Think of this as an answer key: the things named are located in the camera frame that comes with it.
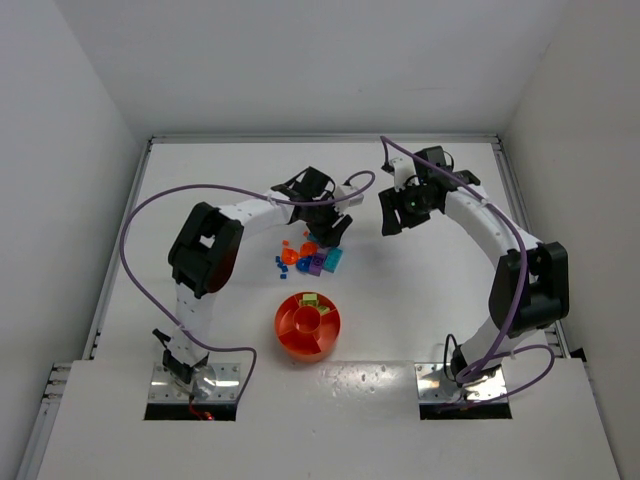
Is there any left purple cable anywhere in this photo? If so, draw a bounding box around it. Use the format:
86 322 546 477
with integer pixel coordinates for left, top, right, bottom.
121 170 376 401

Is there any purple arch lego brick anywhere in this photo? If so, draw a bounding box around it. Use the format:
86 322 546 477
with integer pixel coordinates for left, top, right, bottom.
308 253 326 276

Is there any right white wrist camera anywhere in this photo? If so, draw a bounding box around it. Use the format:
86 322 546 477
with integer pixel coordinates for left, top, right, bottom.
390 157 415 192

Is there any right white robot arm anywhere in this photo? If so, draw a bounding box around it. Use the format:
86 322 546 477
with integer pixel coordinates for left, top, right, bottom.
379 147 570 385

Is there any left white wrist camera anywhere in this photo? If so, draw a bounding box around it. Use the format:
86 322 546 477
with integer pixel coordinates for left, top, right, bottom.
334 185 364 211

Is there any blue rounded lego brick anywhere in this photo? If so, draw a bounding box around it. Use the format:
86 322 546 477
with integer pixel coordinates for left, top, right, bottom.
296 256 312 273

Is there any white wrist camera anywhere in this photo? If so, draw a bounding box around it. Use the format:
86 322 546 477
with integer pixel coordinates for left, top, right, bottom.
390 157 415 192
334 185 364 211

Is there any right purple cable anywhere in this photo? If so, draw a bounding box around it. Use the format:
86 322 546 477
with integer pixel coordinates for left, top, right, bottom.
379 135 557 407

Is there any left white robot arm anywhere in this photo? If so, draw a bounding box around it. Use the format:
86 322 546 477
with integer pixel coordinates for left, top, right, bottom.
162 167 363 385

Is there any purple cable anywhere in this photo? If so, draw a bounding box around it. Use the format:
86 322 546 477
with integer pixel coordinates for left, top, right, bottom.
121 170 376 401
379 135 557 407

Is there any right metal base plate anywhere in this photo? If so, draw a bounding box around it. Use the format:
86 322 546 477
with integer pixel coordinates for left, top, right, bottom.
414 362 507 406

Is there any orange round divided container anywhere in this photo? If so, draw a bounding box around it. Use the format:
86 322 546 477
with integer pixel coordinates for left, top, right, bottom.
274 292 341 363

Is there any purple rounded lego brick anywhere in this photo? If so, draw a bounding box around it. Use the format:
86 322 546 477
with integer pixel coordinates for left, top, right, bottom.
313 234 333 249

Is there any teal 2x4 lego brick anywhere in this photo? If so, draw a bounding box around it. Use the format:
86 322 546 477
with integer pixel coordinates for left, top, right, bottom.
323 248 343 273

